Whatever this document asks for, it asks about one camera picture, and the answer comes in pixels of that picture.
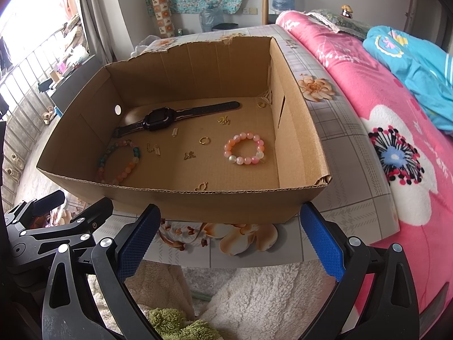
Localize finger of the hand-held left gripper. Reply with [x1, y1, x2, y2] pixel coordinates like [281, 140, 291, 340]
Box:
[19, 197, 114, 252]
[3, 190, 67, 227]

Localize white sandals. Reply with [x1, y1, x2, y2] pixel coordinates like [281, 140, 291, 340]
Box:
[3, 153, 26, 181]

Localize turquoise printed blanket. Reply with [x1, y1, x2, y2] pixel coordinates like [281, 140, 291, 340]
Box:
[363, 25, 453, 131]

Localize green fluffy cloth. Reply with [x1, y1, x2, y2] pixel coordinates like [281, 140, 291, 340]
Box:
[147, 307, 222, 340]

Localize black wristwatch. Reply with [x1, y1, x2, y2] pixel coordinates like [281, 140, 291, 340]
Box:
[113, 101, 241, 139]

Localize white fluffy blanket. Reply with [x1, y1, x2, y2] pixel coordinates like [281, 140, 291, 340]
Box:
[87, 262, 340, 340]

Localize brown cardboard box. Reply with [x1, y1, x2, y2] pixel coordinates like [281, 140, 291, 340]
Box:
[36, 35, 333, 225]

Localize pile of stored goods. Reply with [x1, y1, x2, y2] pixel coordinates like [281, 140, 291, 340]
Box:
[46, 7, 89, 82]

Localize pink bead bracelet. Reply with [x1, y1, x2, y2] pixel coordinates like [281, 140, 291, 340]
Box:
[224, 132, 266, 166]

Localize metal balcony railing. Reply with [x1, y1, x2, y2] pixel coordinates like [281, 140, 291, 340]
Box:
[0, 32, 71, 185]

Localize wooden chair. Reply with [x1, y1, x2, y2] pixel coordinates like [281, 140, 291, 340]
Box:
[251, 0, 277, 25]

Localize white plastic bag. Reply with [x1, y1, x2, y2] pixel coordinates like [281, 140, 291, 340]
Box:
[134, 35, 160, 55]

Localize clear empty water jug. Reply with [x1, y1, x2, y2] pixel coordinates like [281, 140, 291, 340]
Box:
[200, 3, 225, 32]

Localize grey curtain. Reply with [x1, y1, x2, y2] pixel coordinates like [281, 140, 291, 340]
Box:
[76, 0, 116, 64]

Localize green patterned pillow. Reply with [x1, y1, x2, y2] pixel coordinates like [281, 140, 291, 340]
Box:
[306, 9, 372, 39]

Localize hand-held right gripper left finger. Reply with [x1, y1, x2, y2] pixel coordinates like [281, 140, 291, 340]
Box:
[42, 203, 161, 340]

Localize multicolour bead bracelet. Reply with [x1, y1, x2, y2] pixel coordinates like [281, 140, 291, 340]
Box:
[96, 139, 142, 185]

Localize checked patterned roll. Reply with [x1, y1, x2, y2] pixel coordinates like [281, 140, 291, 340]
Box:
[149, 0, 176, 38]

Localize hanging clothes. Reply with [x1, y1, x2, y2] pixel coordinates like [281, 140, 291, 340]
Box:
[0, 35, 15, 75]

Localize pink floral blanket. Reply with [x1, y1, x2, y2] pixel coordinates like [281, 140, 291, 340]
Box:
[276, 10, 453, 340]

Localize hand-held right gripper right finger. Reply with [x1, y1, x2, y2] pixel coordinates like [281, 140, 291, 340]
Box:
[300, 202, 422, 340]

